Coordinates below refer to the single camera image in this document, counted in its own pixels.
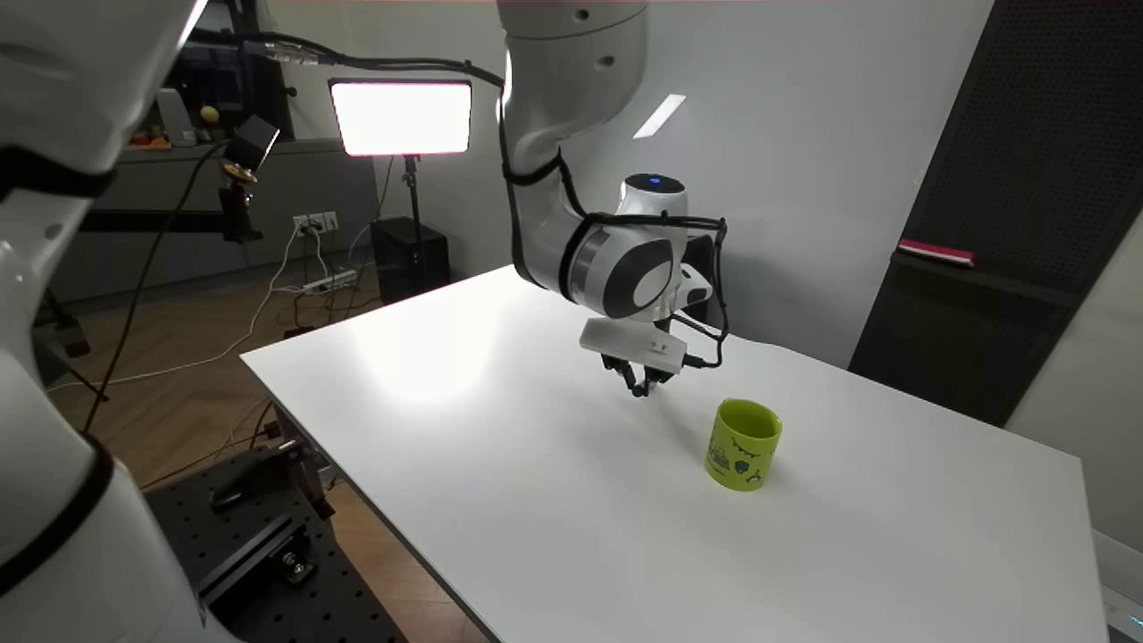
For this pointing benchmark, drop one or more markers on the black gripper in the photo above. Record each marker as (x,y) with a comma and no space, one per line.
(648,368)

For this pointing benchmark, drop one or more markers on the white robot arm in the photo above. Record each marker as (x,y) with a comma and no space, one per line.
(573,73)

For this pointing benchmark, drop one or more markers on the yellow green plastic cup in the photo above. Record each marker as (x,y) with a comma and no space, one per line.
(743,451)

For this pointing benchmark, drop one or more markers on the black floor cabinet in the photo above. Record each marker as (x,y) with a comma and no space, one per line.
(412,256)

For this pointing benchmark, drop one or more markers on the black light stand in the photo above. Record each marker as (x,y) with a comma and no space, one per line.
(412,191)

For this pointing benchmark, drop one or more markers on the red label strip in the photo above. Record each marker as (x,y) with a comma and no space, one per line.
(936,253)

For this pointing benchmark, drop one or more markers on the white power strip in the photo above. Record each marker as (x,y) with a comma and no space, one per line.
(325,285)

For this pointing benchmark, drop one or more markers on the bright rectangular light panel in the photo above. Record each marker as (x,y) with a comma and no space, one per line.
(400,116)

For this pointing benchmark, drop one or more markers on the black perforated breadboard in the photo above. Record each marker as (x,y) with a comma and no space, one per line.
(273,557)

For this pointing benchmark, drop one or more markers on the clear plastic bin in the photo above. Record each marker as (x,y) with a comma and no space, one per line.
(1124,590)

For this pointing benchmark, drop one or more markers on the white wall socket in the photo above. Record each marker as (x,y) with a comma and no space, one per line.
(317,224)

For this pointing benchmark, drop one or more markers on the dark tall wall panel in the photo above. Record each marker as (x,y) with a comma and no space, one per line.
(1011,179)

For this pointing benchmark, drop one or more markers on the black camera on boom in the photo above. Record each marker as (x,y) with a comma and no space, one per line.
(244,179)

